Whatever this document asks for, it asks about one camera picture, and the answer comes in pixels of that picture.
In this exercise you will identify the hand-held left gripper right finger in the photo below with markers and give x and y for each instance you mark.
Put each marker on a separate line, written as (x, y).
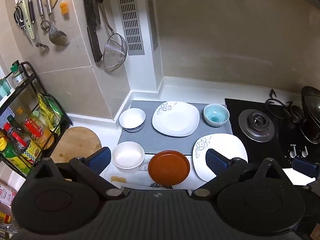
(216, 162)

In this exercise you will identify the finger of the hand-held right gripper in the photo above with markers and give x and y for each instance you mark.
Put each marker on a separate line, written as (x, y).
(305, 167)

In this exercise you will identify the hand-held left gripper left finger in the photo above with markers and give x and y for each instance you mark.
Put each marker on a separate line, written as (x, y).
(100, 158)

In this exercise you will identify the plain white bowl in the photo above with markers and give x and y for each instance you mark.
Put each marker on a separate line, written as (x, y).
(128, 156)

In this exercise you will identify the white bowl with blue pattern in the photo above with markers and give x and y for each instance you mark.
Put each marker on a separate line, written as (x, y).
(132, 118)

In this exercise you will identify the stove control knob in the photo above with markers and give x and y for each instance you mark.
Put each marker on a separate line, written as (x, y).
(304, 152)
(294, 152)

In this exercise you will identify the white square floral plate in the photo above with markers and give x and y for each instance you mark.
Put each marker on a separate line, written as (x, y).
(225, 145)
(175, 118)

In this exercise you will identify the round wooden cutting board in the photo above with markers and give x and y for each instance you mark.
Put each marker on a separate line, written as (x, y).
(75, 142)

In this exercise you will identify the black gas stove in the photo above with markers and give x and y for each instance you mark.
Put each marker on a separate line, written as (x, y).
(282, 140)

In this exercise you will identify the grey table mat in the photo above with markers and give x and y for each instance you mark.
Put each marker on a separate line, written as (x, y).
(175, 142)

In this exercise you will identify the white leaf-print mat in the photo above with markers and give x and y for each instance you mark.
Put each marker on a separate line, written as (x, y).
(141, 178)

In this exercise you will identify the light blue bowl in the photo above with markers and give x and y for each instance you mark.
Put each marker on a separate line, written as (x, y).
(216, 115)

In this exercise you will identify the brown round plate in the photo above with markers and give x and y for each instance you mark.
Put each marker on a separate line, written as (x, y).
(168, 167)

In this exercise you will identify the dark wok with lid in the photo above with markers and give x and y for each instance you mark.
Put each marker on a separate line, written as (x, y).
(312, 115)

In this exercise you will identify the round metal stove burner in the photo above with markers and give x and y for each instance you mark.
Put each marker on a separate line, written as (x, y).
(256, 126)

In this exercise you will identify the yellow green snack bag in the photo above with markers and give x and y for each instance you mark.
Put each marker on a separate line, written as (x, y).
(48, 115)

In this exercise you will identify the black pot support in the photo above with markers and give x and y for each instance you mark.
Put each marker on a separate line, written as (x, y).
(276, 105)

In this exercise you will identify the red-capped sauce bottle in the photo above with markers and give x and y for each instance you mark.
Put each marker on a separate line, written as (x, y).
(15, 137)

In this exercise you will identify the yellow-capped green bottle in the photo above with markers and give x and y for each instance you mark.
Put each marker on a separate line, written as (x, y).
(10, 153)

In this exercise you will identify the red and white box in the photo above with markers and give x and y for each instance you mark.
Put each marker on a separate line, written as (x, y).
(5, 194)

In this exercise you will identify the steel mesh strainer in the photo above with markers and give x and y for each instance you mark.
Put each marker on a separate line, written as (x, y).
(114, 52)

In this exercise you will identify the green-capped spice jar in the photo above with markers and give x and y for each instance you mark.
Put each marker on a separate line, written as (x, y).
(17, 74)

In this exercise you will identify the pale green container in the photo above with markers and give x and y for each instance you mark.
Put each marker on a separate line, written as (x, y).
(5, 88)

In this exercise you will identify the steel serving spoon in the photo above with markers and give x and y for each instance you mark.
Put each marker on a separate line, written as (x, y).
(58, 36)

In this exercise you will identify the dark kitchen knife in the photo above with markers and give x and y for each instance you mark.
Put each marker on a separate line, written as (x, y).
(91, 25)

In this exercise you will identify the pale green peeler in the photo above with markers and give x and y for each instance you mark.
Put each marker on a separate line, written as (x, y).
(28, 27)

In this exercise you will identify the orange silicone brush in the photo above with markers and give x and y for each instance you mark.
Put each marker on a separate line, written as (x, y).
(64, 8)

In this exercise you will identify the steel can opener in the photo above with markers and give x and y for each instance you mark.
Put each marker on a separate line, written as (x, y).
(41, 7)

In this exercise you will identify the black scissors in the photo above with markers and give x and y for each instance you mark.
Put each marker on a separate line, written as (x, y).
(18, 17)

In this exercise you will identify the narrow grey wall vent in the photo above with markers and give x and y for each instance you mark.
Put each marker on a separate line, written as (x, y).
(152, 18)

